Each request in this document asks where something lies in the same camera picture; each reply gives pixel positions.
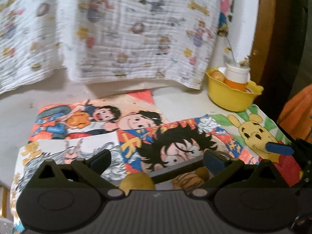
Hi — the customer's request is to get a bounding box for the striped brown round fruit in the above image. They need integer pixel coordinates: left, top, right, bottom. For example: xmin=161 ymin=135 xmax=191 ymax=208
xmin=172 ymin=173 xmax=204 ymax=194

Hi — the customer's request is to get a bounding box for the yellow-green guava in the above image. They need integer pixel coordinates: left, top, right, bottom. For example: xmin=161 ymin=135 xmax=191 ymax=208
xmin=119 ymin=172 xmax=155 ymax=195

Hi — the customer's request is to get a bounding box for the brown kiwi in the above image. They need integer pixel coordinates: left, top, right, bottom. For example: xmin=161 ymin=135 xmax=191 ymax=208
xmin=195 ymin=167 xmax=210 ymax=181

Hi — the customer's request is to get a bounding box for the orange fabric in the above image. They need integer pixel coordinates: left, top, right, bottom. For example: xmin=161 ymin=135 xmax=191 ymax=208
xmin=277 ymin=85 xmax=312 ymax=143

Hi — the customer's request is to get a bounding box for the cartoon drawing paper mat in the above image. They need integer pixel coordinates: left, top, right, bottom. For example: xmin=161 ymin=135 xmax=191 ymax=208
xmin=10 ymin=90 xmax=290 ymax=233

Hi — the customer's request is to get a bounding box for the metal baking tray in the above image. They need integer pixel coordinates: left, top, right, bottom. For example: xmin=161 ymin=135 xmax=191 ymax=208
xmin=148 ymin=156 xmax=212 ymax=184

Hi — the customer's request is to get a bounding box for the yellow plastic bowl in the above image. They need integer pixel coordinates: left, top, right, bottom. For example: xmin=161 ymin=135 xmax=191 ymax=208
xmin=206 ymin=68 xmax=264 ymax=112

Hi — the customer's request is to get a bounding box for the white orange cup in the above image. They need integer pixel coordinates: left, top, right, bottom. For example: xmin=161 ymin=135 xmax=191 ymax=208
xmin=224 ymin=63 xmax=250 ymax=92

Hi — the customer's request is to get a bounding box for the dried flower twig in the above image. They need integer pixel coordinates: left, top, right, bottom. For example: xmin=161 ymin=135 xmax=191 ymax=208
xmin=225 ymin=37 xmax=259 ymax=68

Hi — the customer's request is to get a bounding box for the pale fruit in bowl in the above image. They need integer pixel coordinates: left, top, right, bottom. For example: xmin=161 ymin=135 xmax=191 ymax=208
xmin=210 ymin=71 xmax=225 ymax=82

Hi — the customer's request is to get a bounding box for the white printed muslin cloth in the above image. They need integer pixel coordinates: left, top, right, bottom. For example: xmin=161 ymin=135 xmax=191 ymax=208
xmin=1 ymin=0 xmax=220 ymax=92

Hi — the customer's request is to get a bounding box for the wooden door frame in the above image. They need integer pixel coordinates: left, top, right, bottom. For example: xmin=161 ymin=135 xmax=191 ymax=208
xmin=250 ymin=0 xmax=291 ymax=87

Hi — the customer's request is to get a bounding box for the colourful wall poster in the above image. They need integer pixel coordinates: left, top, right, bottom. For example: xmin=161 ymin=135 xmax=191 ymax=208
xmin=217 ymin=0 xmax=233 ymax=37

